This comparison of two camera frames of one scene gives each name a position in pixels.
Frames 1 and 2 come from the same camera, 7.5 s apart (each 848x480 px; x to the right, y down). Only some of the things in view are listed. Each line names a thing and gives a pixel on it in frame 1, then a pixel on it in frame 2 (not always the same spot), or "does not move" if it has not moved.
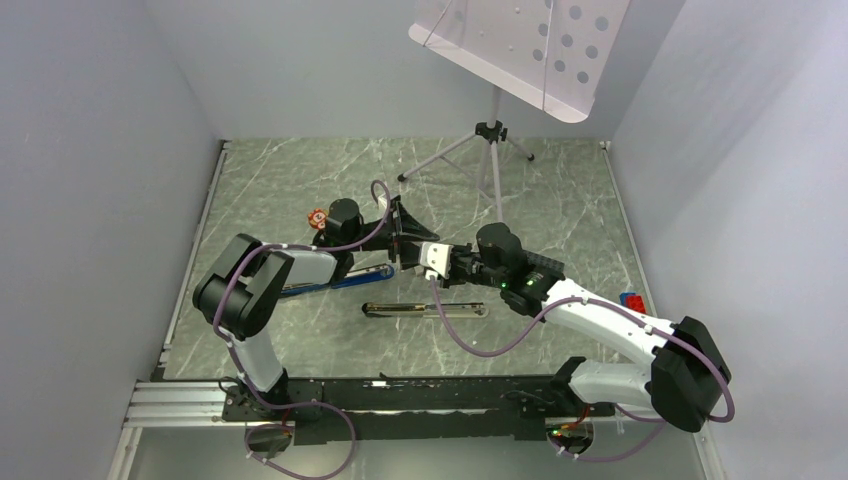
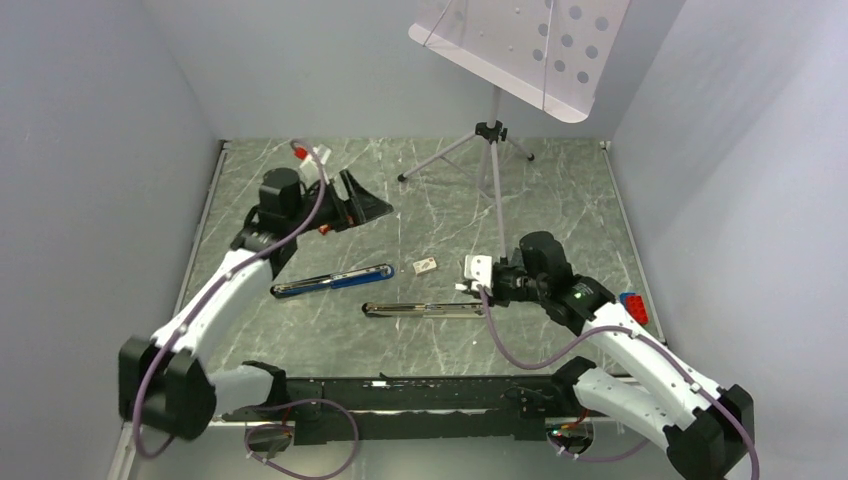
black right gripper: x=453 y=279 to x=496 y=300
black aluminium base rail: x=378 y=408 does not move
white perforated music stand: x=551 y=54 does not move
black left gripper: x=405 y=225 to x=362 y=207
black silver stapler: x=449 y=310 does not move
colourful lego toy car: x=632 y=301 does not move
